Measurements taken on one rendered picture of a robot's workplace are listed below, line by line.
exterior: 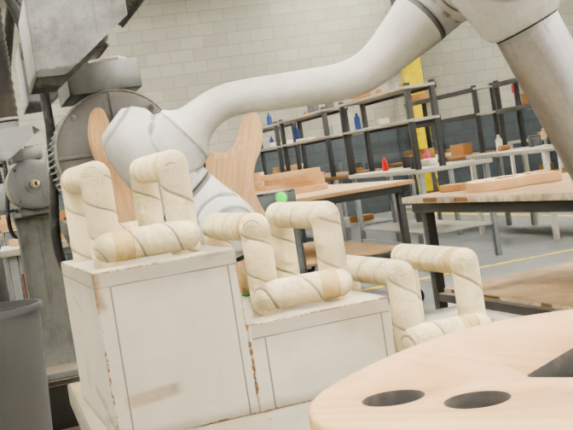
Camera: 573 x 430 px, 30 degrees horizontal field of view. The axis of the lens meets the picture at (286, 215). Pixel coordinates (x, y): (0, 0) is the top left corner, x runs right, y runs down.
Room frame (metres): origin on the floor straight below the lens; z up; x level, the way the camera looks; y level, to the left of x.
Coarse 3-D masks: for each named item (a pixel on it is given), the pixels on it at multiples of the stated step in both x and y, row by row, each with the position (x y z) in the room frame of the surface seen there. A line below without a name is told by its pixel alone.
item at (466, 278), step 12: (456, 264) 1.21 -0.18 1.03; (468, 264) 1.21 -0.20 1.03; (456, 276) 1.21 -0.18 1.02; (468, 276) 1.21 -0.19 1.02; (480, 276) 1.22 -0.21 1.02; (456, 288) 1.22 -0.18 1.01; (468, 288) 1.21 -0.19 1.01; (480, 288) 1.21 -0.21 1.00; (456, 300) 1.22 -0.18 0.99; (468, 300) 1.21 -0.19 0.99; (480, 300) 1.21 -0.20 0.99; (468, 312) 1.21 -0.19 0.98
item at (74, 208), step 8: (64, 192) 1.25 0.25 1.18; (64, 200) 1.25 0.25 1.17; (72, 200) 1.24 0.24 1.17; (80, 200) 1.24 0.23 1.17; (72, 208) 1.24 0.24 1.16; (80, 208) 1.24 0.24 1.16; (72, 216) 1.24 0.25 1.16; (80, 216) 1.24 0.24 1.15; (72, 224) 1.24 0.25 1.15; (80, 224) 1.24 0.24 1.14; (72, 232) 1.25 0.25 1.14; (80, 232) 1.24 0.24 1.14; (88, 232) 1.25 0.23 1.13; (72, 240) 1.25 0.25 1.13; (80, 240) 1.24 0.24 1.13; (88, 240) 1.24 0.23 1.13; (72, 248) 1.25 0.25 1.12; (80, 248) 1.24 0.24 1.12; (88, 248) 1.24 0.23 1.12; (72, 256) 1.25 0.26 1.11; (80, 256) 1.24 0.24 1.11; (88, 256) 1.24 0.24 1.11
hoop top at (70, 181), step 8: (72, 168) 1.18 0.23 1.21; (80, 168) 1.10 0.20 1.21; (88, 168) 1.09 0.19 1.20; (96, 168) 1.09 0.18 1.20; (104, 168) 1.09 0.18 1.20; (64, 176) 1.22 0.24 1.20; (72, 176) 1.14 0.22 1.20; (80, 176) 1.09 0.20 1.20; (88, 176) 1.08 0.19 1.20; (64, 184) 1.23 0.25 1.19; (72, 184) 1.16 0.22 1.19; (72, 192) 1.21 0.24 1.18; (80, 192) 1.17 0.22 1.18
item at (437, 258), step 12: (396, 252) 1.37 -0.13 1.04; (408, 252) 1.33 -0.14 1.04; (420, 252) 1.30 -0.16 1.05; (432, 252) 1.27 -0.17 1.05; (444, 252) 1.24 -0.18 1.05; (456, 252) 1.22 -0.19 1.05; (468, 252) 1.21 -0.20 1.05; (420, 264) 1.30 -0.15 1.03; (432, 264) 1.27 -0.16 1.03; (444, 264) 1.24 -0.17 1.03
